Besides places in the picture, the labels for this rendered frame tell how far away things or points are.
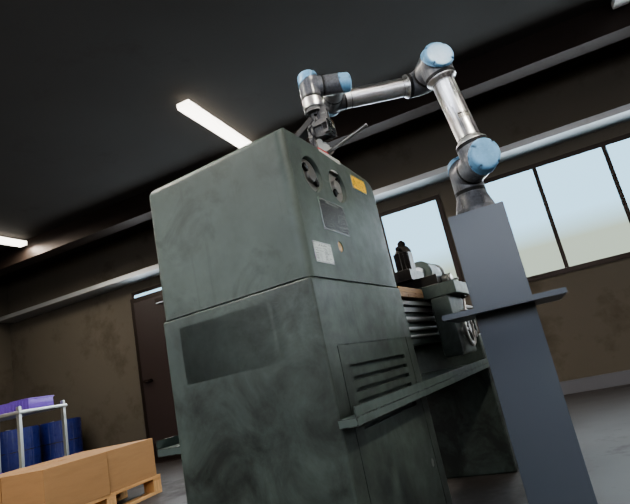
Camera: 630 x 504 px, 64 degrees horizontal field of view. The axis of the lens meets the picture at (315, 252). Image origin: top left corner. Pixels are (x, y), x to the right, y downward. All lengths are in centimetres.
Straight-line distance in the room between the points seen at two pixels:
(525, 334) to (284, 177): 103
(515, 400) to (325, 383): 89
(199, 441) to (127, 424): 614
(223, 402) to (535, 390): 105
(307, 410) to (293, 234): 40
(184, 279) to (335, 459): 61
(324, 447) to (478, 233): 104
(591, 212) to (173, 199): 464
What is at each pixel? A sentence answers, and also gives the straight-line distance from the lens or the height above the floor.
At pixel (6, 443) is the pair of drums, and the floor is 63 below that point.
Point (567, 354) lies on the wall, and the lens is 545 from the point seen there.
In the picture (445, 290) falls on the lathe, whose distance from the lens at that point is 229.
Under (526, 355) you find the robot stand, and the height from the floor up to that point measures 56.
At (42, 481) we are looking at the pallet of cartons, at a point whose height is 36.
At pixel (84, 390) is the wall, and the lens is 802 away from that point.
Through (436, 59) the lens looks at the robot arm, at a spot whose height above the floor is 165.
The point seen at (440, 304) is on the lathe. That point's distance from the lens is 229.
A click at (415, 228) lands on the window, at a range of 564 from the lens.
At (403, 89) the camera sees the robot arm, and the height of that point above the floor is 165.
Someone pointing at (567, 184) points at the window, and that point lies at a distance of 562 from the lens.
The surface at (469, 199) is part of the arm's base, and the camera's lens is 197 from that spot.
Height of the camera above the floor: 64
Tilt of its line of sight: 14 degrees up
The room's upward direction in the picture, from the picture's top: 12 degrees counter-clockwise
